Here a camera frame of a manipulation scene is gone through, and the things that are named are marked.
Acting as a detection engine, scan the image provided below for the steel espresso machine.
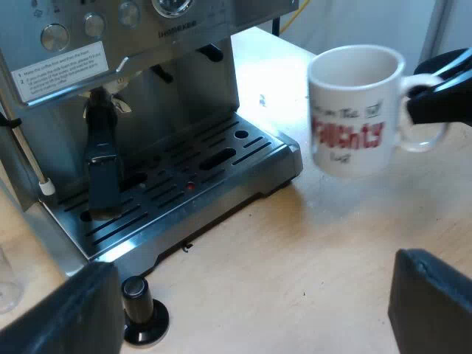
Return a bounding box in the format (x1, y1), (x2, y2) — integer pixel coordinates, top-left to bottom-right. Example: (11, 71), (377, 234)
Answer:
(0, 0), (305, 282)

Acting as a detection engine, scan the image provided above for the small black tamper with knob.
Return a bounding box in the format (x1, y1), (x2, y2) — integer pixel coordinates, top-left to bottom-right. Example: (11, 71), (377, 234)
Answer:
(121, 275), (171, 348)

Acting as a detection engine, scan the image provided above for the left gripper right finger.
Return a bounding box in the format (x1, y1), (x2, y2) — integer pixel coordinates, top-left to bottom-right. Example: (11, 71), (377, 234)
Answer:
(386, 248), (472, 354)

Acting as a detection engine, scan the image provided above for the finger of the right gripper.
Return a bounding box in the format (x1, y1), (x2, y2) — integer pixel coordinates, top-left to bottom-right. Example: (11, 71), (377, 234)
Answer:
(405, 72), (472, 128)
(412, 47), (472, 88)

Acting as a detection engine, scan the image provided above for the clear measuring glass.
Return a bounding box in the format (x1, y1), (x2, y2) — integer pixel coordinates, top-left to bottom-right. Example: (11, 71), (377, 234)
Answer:
(0, 246), (25, 315)

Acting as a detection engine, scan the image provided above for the yellow cable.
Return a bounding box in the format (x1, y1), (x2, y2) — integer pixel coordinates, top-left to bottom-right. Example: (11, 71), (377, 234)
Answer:
(279, 0), (311, 35)

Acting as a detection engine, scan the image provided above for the white mug red black print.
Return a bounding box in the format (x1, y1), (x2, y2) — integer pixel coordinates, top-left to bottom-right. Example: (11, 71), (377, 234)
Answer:
(306, 45), (452, 180)

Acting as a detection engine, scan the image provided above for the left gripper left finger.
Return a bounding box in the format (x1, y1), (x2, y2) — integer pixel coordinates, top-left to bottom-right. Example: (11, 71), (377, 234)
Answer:
(0, 260), (125, 354)

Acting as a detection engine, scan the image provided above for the filter holder with red-ended handle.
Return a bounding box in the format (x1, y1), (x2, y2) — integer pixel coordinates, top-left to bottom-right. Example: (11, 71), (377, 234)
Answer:
(82, 88), (132, 222)

